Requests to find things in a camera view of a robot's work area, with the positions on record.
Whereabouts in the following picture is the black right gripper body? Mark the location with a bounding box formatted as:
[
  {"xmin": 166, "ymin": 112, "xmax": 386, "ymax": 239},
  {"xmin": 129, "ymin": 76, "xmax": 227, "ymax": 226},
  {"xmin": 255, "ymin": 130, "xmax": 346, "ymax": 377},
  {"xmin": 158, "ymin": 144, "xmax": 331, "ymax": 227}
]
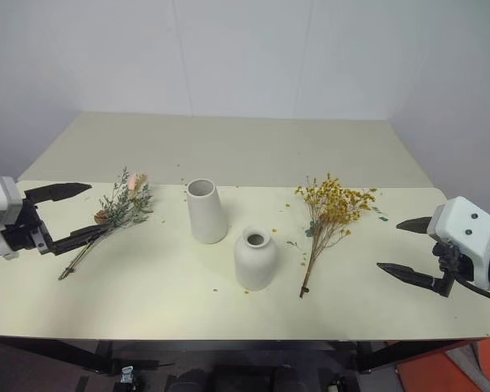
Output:
[{"xmin": 431, "ymin": 240, "xmax": 477, "ymax": 283}]

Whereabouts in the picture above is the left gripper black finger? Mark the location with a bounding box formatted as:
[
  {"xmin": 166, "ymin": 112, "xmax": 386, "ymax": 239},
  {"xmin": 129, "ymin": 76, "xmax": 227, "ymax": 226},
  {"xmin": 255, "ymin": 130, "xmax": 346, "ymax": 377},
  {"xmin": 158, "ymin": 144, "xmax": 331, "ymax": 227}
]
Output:
[
  {"xmin": 24, "ymin": 182, "xmax": 93, "ymax": 204},
  {"xmin": 48, "ymin": 224, "xmax": 113, "ymax": 256}
]

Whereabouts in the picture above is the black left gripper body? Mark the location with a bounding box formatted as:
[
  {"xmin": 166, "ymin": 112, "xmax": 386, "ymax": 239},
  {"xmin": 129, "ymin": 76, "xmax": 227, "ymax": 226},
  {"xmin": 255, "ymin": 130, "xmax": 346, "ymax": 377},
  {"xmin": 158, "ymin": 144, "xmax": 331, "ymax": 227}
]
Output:
[{"xmin": 0, "ymin": 198, "xmax": 53, "ymax": 256}]

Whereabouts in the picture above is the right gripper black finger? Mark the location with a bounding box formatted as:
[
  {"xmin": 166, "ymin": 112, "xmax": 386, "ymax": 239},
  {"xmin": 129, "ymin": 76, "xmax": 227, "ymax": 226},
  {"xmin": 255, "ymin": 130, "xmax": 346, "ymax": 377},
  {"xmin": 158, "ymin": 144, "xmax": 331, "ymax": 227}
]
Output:
[
  {"xmin": 395, "ymin": 216, "xmax": 433, "ymax": 236},
  {"xmin": 376, "ymin": 262, "xmax": 455, "ymax": 299}
]

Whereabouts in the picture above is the tall tapered white vase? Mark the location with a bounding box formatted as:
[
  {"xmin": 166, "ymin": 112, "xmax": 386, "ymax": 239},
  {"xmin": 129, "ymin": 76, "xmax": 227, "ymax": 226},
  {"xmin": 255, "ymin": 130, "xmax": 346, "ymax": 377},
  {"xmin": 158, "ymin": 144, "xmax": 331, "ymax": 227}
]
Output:
[{"xmin": 186, "ymin": 178, "xmax": 229, "ymax": 245}]

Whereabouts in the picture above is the round white bottle vase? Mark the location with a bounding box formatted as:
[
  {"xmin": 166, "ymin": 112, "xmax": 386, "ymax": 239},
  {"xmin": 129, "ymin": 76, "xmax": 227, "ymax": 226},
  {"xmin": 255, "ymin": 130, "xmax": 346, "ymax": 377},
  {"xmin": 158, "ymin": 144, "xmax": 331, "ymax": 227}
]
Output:
[{"xmin": 233, "ymin": 225, "xmax": 280, "ymax": 292}]

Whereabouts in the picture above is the green dried bouquet pink flower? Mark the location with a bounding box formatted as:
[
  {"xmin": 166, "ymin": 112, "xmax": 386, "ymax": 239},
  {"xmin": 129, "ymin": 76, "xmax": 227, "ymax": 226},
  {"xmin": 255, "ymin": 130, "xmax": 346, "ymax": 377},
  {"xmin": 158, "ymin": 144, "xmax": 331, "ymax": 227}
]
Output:
[{"xmin": 57, "ymin": 166, "xmax": 155, "ymax": 282}]

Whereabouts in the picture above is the yellow dried flower bouquet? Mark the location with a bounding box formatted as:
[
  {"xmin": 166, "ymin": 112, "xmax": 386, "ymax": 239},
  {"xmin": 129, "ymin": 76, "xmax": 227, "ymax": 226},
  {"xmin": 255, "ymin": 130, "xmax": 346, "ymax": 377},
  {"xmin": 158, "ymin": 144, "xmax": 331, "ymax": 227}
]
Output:
[{"xmin": 295, "ymin": 172, "xmax": 378, "ymax": 299}]

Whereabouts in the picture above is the orange floor object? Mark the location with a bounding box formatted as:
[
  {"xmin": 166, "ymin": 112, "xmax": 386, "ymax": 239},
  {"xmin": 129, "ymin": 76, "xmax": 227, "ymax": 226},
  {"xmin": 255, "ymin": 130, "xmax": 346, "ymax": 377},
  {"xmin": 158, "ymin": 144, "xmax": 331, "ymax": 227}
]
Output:
[{"xmin": 394, "ymin": 339, "xmax": 490, "ymax": 392}]

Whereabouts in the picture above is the dark rounded shape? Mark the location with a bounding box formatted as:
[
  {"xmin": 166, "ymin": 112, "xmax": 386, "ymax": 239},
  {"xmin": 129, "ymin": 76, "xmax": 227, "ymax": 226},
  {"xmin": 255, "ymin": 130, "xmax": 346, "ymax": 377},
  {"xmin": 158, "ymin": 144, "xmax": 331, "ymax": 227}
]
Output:
[{"xmin": 166, "ymin": 367, "xmax": 208, "ymax": 392}]

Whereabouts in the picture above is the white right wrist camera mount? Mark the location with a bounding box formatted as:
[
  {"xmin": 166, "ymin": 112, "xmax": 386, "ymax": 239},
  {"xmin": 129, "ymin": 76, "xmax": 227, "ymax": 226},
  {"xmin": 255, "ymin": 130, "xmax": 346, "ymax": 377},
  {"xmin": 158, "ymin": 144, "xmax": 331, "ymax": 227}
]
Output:
[{"xmin": 426, "ymin": 196, "xmax": 490, "ymax": 292}]

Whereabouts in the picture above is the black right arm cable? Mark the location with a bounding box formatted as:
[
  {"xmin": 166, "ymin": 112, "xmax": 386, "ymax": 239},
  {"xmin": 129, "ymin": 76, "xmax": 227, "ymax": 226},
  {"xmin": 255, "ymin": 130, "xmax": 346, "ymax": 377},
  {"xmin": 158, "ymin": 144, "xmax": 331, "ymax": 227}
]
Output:
[{"xmin": 457, "ymin": 276, "xmax": 490, "ymax": 306}]

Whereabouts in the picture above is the black table frame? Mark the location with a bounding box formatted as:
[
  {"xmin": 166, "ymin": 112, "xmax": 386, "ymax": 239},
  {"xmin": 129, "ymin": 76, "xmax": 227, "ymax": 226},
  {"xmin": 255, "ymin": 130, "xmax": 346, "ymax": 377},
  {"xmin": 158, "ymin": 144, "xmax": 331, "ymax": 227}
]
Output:
[{"xmin": 0, "ymin": 335, "xmax": 490, "ymax": 375}]

